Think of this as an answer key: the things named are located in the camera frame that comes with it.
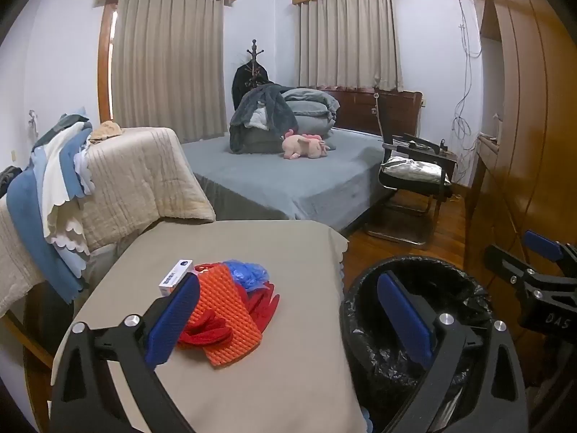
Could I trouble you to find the dark blue cloth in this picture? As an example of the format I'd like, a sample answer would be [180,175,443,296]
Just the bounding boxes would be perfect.
[6,162,86,305]

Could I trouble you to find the tan crumpled cloth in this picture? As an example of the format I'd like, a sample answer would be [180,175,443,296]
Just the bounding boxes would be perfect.
[88,121,124,143]

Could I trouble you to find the silver cushion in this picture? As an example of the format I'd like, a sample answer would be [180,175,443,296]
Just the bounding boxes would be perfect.
[381,156,452,185]

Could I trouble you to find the light blue cloth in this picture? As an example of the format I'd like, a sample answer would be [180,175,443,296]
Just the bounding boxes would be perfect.
[31,107,93,190]

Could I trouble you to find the cream scalloped cloth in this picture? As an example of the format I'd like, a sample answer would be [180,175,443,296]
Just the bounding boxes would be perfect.
[43,122,91,258]

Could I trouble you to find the grey folded duvet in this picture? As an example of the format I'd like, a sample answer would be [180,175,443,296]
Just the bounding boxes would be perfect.
[282,86,341,149]

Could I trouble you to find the beige quilt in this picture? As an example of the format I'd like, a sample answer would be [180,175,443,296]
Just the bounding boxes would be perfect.
[0,126,216,316]

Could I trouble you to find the wooden coat rack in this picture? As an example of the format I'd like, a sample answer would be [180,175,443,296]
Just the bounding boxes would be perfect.
[243,40,267,86]

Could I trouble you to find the dark grey fleece blanket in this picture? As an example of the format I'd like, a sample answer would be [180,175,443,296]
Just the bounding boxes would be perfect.
[229,83,299,154]

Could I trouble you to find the hanging wall cables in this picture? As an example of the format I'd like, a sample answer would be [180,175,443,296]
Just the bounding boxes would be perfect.
[451,0,483,181]

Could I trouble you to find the dark grey pillow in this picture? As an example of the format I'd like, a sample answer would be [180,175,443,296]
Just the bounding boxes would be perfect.
[237,128,289,154]

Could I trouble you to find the pink plush toy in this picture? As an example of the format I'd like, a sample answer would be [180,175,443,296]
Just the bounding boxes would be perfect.
[282,129,330,161]

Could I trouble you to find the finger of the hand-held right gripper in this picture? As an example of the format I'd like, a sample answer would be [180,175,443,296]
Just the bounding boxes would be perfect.
[483,244,564,296]
[524,230,577,276]

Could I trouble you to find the wooden window frame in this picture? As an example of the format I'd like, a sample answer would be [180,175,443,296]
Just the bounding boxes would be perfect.
[98,0,119,120]

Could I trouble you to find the narrow beige curtain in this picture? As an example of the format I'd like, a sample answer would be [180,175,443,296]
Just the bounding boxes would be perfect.
[298,0,404,93]

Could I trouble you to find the black garment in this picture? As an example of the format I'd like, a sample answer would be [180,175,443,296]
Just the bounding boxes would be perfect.
[0,167,23,199]

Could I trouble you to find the small white box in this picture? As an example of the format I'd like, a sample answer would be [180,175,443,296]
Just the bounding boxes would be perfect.
[158,259,194,297]

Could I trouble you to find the black lined waste bin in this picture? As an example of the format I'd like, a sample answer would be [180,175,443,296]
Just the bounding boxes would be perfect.
[340,256,494,433]

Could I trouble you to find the orange mesh pad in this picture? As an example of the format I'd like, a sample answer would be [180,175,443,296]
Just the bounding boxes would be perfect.
[178,264,263,367]

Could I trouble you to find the wooden wardrobe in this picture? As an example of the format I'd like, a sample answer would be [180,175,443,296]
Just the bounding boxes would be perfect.
[464,0,577,339]

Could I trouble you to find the wide beige curtain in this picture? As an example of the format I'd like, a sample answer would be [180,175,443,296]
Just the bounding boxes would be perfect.
[110,0,228,143]

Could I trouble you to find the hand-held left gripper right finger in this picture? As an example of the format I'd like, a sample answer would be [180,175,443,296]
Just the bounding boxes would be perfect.
[376,271,529,433]

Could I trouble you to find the red knit glove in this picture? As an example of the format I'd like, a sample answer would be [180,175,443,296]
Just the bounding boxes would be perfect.
[178,280,280,348]

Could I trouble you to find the wooden headboard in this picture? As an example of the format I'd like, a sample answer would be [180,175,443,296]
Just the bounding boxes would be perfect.
[318,88,424,138]

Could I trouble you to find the bed with grey sheet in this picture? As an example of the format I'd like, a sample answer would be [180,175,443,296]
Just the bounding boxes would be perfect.
[180,126,397,237]

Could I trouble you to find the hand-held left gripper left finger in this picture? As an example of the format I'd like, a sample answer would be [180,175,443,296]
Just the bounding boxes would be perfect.
[49,273,201,433]

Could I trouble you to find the black metal chair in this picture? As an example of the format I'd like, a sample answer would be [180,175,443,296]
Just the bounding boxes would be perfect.
[365,95,454,246]

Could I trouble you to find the dark hanging jacket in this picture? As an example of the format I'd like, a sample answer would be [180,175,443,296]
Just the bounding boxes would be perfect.
[232,61,271,111]

